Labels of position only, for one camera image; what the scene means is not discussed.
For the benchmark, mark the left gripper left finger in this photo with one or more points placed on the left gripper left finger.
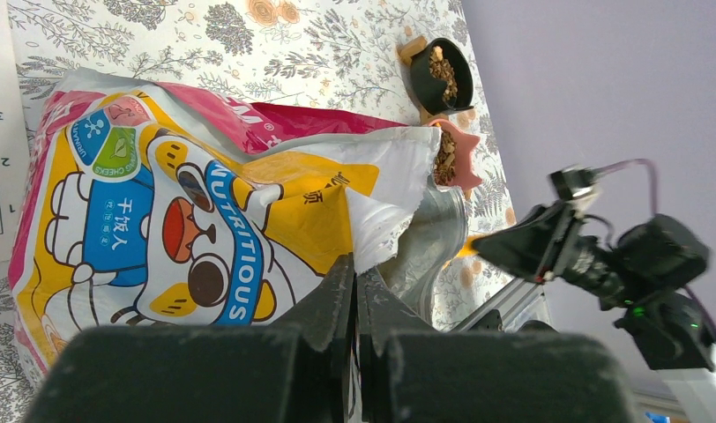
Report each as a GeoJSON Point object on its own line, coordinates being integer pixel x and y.
{"type": "Point", "coordinates": [296, 369]}

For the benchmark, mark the black empty bowl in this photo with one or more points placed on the black empty bowl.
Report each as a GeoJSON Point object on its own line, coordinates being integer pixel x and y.
{"type": "Point", "coordinates": [441, 78]}

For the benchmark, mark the cat food bag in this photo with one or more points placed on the cat food bag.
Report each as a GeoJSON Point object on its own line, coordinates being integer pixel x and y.
{"type": "Point", "coordinates": [154, 204]}

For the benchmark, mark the pink bowl with kibble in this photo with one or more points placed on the pink bowl with kibble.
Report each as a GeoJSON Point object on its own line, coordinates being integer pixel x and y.
{"type": "Point", "coordinates": [453, 165]}

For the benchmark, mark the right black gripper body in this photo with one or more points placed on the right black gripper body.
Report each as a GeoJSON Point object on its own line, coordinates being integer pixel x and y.
{"type": "Point", "coordinates": [576, 258]}

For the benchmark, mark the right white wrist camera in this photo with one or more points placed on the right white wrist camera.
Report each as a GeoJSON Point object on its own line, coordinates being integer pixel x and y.
{"type": "Point", "coordinates": [574, 183]}

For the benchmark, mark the green white chessboard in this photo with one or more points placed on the green white chessboard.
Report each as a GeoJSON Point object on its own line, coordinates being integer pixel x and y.
{"type": "Point", "coordinates": [14, 154]}

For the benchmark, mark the yellow plastic scoop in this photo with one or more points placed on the yellow plastic scoop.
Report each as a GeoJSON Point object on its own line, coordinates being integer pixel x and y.
{"type": "Point", "coordinates": [468, 248]}

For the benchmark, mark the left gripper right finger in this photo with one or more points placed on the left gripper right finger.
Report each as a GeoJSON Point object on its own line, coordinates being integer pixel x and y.
{"type": "Point", "coordinates": [411, 372]}

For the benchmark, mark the wooden block near bowl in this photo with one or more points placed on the wooden block near bowl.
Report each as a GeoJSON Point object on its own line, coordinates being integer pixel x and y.
{"type": "Point", "coordinates": [407, 51]}

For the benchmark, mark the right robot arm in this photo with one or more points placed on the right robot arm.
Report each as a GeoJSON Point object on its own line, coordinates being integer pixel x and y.
{"type": "Point", "coordinates": [646, 274]}

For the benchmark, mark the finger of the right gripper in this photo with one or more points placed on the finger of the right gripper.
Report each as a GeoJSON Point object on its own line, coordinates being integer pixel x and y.
{"type": "Point", "coordinates": [528, 249]}

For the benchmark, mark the floral tablecloth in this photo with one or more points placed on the floral tablecloth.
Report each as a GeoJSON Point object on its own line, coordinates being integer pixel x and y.
{"type": "Point", "coordinates": [316, 54]}

